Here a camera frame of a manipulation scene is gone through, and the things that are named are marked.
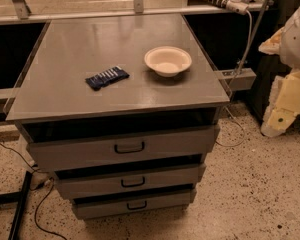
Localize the grey metal rail bracket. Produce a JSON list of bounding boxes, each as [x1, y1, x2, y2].
[[215, 68, 256, 92]]

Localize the grey drawer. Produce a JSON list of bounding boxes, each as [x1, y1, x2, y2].
[[73, 187, 196, 220], [28, 125, 220, 171], [56, 163, 206, 200]]

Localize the dark side cabinet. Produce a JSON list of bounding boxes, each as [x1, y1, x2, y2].
[[247, 0, 300, 125]]

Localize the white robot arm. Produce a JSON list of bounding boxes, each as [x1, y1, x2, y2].
[[259, 6, 300, 137]]

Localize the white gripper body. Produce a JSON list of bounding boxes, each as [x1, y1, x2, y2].
[[258, 28, 284, 55]]

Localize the grey bottom drawer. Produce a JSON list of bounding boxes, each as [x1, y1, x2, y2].
[[73, 187, 196, 220]]

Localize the black floor cable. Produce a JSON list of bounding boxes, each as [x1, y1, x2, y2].
[[0, 137, 68, 240]]

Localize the grey drawer cabinet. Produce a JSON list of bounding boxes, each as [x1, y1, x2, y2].
[[7, 14, 228, 208]]

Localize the white power cable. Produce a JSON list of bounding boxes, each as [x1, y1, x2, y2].
[[215, 9, 254, 148]]

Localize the grey middle drawer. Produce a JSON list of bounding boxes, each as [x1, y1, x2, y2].
[[56, 163, 206, 200]]

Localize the black metal floor frame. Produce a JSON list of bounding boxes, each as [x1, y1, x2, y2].
[[0, 172, 32, 240]]

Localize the grey top drawer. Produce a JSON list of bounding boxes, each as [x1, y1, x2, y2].
[[28, 125, 220, 171]]

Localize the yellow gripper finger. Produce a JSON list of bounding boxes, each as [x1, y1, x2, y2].
[[261, 69, 300, 137]]

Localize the blue snack packet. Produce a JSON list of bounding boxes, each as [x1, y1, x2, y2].
[[85, 66, 130, 91]]

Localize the white power strip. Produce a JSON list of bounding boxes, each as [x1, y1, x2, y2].
[[203, 0, 249, 15]]

